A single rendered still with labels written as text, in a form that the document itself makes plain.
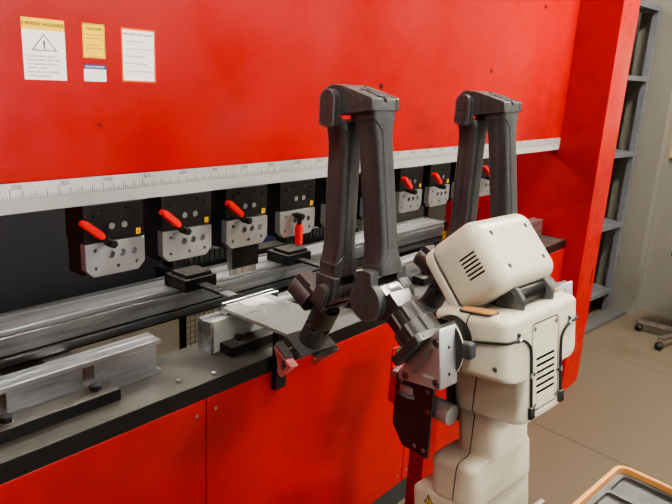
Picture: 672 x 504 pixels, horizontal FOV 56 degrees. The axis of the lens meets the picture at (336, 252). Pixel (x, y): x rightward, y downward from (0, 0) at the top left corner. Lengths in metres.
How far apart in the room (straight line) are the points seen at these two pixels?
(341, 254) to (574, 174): 2.42
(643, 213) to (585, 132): 1.82
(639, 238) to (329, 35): 3.75
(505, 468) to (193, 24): 1.22
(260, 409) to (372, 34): 1.19
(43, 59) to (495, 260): 0.96
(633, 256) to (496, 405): 4.08
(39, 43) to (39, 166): 0.24
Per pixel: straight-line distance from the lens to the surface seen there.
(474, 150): 1.56
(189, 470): 1.77
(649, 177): 5.21
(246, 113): 1.73
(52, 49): 1.43
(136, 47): 1.53
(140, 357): 1.68
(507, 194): 1.52
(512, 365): 1.21
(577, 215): 3.57
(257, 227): 1.80
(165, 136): 1.58
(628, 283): 5.37
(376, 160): 1.17
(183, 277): 2.00
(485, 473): 1.39
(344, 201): 1.24
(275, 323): 1.71
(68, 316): 1.86
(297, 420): 2.01
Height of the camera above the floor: 1.64
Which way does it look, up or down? 15 degrees down
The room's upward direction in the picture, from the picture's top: 3 degrees clockwise
